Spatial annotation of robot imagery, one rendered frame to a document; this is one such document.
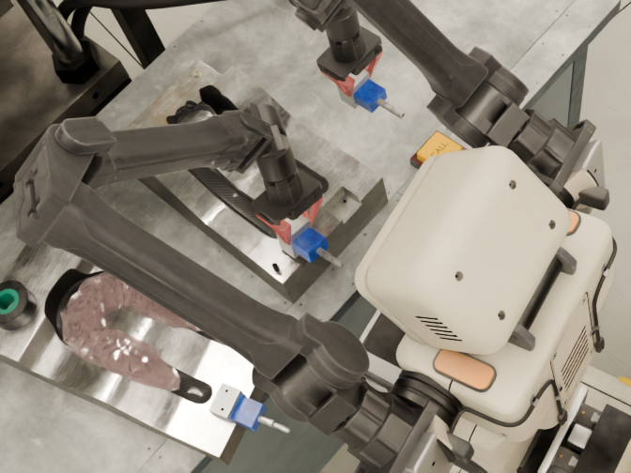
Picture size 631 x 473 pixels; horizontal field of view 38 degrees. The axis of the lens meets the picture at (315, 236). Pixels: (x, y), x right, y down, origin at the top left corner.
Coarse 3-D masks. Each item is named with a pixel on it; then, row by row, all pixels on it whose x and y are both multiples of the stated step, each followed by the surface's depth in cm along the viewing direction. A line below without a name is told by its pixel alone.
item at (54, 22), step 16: (16, 0) 178; (32, 0) 176; (48, 0) 180; (32, 16) 180; (48, 16) 181; (48, 32) 184; (64, 32) 187; (64, 48) 189; (80, 48) 193; (64, 64) 194; (80, 64) 194; (96, 64) 196; (64, 80) 197; (80, 80) 195
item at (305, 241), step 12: (300, 216) 153; (300, 228) 152; (312, 228) 153; (300, 240) 151; (312, 240) 151; (324, 240) 151; (288, 252) 155; (300, 252) 152; (312, 252) 150; (324, 252) 150; (336, 264) 148
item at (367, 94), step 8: (368, 72) 162; (360, 80) 162; (368, 80) 163; (360, 88) 162; (368, 88) 162; (376, 88) 162; (384, 88) 161; (344, 96) 165; (352, 96) 162; (360, 96) 162; (368, 96) 161; (376, 96) 161; (384, 96) 163; (352, 104) 165; (360, 104) 163; (368, 104) 161; (376, 104) 162; (384, 104) 161; (392, 112) 160; (400, 112) 159
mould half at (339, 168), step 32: (192, 64) 184; (160, 96) 182; (192, 96) 180; (256, 96) 169; (128, 128) 179; (288, 128) 169; (320, 160) 164; (352, 160) 162; (160, 192) 173; (192, 192) 164; (256, 192) 164; (352, 192) 159; (384, 192) 164; (224, 224) 162; (320, 224) 158; (352, 224) 161; (256, 256) 157; (320, 256) 159; (288, 288) 157
